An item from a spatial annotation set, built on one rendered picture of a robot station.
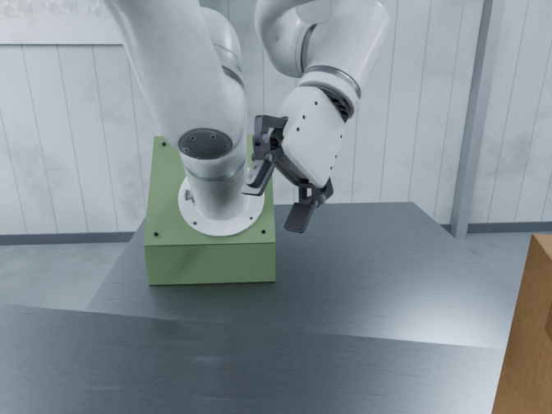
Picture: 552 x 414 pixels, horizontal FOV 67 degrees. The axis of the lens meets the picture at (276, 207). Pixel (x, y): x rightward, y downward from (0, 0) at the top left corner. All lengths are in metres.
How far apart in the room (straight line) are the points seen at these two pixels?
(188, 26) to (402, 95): 2.69
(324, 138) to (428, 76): 2.67
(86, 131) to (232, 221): 2.36
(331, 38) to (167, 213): 0.53
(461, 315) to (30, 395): 0.75
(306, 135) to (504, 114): 3.02
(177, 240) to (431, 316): 0.54
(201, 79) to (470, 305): 0.69
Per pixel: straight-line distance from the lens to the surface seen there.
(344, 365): 0.73
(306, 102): 0.51
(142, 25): 0.49
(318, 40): 0.60
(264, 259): 0.91
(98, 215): 3.32
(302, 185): 0.55
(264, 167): 0.47
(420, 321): 0.86
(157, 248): 0.92
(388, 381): 0.71
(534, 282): 0.51
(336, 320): 0.82
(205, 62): 0.52
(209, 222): 0.90
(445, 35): 3.21
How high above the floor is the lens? 1.30
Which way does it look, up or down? 20 degrees down
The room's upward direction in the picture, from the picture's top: straight up
